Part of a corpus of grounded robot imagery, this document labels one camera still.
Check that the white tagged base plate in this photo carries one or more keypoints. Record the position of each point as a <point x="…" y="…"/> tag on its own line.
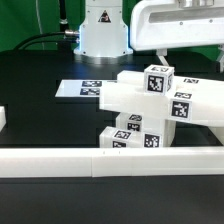
<point x="80" y="88"/>

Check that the white chair back frame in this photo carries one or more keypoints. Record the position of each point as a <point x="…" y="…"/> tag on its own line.
<point x="191" y="100"/>

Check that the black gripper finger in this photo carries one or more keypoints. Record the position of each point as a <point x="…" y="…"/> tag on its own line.
<point x="161" y="54"/>
<point x="220" y="58"/>

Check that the white front fence bar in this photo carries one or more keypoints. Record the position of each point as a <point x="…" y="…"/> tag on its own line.
<point x="104" y="162"/>

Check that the white side block left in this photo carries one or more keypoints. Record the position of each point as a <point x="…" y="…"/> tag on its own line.
<point x="2" y="117"/>

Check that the white chair seat part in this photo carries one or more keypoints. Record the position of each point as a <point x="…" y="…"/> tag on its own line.
<point x="162" y="128"/>

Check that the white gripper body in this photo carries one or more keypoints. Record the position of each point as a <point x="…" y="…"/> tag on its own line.
<point x="165" y="24"/>

